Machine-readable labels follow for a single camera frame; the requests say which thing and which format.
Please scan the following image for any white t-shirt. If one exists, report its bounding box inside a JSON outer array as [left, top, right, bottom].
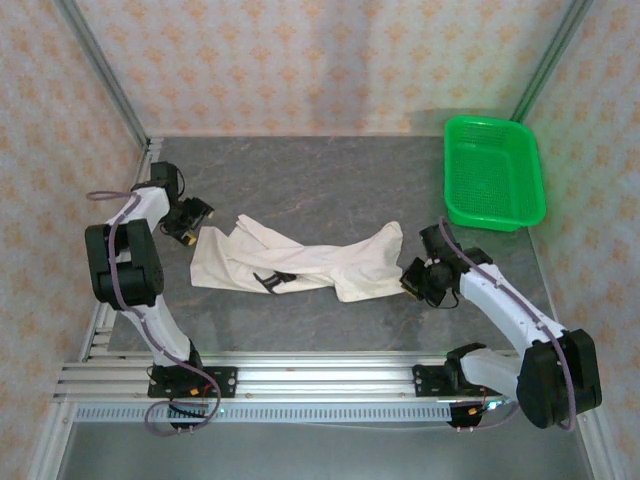
[[189, 213, 405, 304]]

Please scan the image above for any green plastic basket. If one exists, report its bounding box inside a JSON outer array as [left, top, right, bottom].
[[443, 115, 547, 233]]

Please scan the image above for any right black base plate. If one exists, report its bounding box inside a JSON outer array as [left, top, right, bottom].
[[412, 363, 501, 400]]

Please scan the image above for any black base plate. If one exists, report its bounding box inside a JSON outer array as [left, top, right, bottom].
[[147, 365, 239, 400], [412, 363, 501, 400]]

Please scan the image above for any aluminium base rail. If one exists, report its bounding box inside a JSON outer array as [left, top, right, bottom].
[[52, 349, 599, 404]]

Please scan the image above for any aluminium frame post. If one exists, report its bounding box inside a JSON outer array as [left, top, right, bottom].
[[55, 0, 151, 147], [509, 0, 595, 125]]

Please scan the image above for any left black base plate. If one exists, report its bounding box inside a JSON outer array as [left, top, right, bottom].
[[147, 365, 239, 400]]

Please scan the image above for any slotted grey cable duct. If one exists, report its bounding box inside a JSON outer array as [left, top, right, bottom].
[[73, 402, 454, 424]]

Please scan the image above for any aluminium frame leg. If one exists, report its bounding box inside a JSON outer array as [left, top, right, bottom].
[[27, 402, 77, 480], [572, 407, 624, 480]]

